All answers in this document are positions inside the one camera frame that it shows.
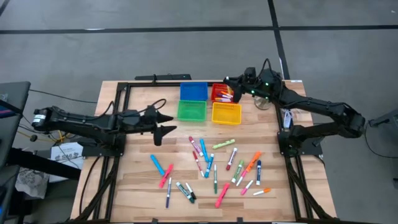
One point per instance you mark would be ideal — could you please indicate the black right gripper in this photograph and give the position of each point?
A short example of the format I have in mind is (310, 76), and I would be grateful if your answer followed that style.
(258, 88)

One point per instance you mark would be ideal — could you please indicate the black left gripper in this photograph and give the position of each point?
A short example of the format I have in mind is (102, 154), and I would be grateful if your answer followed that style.
(136, 124)

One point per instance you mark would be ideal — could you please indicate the thin orange white marker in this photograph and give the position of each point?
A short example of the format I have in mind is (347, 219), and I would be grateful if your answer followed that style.
(261, 192)
(228, 93)

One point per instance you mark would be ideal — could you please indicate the short thin purple marker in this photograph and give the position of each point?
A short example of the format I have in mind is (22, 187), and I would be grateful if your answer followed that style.
(223, 96)

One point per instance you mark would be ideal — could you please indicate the thin red Expo marker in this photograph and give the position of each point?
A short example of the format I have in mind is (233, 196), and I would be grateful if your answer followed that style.
(198, 164)

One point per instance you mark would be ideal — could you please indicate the light blue Expo marker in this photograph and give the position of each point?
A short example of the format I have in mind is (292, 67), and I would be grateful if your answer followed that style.
(209, 165)

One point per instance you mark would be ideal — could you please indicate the thin green marker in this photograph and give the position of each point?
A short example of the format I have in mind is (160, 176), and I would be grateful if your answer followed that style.
(215, 180)

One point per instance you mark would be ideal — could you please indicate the thin pink white marker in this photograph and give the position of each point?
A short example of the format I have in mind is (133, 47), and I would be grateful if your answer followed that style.
(241, 179)
(247, 187)

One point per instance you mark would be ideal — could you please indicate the pink highlighter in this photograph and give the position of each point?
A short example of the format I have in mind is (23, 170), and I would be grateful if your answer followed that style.
(222, 196)
(166, 176)

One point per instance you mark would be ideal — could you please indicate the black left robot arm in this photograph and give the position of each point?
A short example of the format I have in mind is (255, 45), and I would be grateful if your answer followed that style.
(77, 123)

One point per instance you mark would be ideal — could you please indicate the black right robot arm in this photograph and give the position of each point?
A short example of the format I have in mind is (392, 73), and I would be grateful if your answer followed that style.
(326, 104)

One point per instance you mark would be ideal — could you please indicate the red plastic basket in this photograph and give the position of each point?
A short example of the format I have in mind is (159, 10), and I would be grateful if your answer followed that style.
(214, 87)

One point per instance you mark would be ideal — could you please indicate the yellow plastic basket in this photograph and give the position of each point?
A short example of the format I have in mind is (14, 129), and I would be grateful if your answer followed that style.
(226, 114)

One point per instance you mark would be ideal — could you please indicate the white bulb brass lamp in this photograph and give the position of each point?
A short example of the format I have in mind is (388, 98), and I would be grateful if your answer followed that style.
(262, 104)

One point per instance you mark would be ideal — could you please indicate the green plastic basket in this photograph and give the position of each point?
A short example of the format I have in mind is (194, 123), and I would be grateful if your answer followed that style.
(191, 111)

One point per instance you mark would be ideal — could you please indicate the light blue highlighter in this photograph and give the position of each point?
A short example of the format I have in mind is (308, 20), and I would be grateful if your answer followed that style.
(157, 165)
(204, 151)

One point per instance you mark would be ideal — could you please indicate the blue plastic basket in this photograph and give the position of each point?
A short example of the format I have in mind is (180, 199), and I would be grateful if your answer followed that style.
(193, 91)

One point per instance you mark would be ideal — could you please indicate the black bar device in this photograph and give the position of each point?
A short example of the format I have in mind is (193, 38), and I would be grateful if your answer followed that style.
(161, 77)

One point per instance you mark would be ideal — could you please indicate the yellow highlighter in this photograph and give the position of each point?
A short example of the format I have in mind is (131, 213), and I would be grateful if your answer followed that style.
(224, 144)

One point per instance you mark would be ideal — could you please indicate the maroon Expo marker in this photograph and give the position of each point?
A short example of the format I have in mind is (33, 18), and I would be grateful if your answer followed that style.
(231, 158)

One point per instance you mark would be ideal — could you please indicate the orange highlighter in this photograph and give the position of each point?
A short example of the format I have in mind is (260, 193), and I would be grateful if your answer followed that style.
(253, 161)

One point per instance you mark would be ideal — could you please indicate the light green Expo marker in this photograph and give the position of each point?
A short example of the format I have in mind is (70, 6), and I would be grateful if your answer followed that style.
(237, 171)

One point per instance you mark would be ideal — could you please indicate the dark blue Expo marker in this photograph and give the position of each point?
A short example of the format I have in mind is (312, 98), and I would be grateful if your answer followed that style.
(258, 172)

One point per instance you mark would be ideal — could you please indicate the white printed paper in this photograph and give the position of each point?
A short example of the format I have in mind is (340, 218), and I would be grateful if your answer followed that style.
(66, 152)

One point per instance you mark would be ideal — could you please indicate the black support beam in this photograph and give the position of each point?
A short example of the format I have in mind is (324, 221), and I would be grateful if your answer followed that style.
(40, 163)

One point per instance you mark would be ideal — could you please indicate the patterned white cloth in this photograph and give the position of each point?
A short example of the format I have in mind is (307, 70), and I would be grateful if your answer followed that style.
(31, 183)

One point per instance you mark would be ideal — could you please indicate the grey equipment stand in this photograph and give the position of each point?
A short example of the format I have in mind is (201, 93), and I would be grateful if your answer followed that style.
(388, 118)

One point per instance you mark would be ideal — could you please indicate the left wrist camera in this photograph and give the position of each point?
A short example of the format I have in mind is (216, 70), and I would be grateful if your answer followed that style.
(151, 111)

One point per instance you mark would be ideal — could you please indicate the black metal table frame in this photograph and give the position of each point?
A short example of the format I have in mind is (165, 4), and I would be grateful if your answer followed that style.
(140, 84)

